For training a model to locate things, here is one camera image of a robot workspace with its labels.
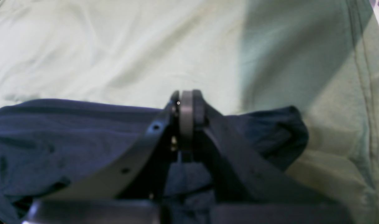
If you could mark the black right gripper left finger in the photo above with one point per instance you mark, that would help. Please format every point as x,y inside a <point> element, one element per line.
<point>130,189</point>

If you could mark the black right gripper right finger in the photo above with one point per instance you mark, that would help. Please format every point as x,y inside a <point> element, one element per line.
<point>249,189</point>

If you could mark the dark navy T-shirt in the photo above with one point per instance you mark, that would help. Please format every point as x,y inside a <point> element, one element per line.
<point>50,143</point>

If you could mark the green table cloth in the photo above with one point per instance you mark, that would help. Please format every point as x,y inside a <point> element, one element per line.
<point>321,56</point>

